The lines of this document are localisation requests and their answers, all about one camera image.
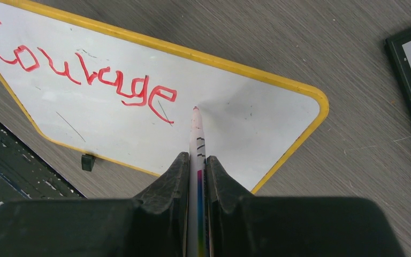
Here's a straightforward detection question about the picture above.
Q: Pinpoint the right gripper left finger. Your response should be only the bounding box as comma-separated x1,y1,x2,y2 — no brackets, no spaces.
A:
0,152,189,256

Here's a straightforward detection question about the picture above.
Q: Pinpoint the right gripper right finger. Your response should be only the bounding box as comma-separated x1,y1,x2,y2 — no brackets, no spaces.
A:
206,156,404,256

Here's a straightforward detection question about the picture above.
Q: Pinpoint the red whiteboard marker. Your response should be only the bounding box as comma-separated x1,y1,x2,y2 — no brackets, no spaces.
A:
186,107,210,256

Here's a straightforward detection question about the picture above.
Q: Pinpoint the yellow framed whiteboard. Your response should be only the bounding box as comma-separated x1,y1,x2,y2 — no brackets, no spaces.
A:
0,1,329,192

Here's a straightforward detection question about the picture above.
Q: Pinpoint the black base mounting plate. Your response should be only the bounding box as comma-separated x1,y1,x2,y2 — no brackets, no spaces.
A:
0,122,84,205

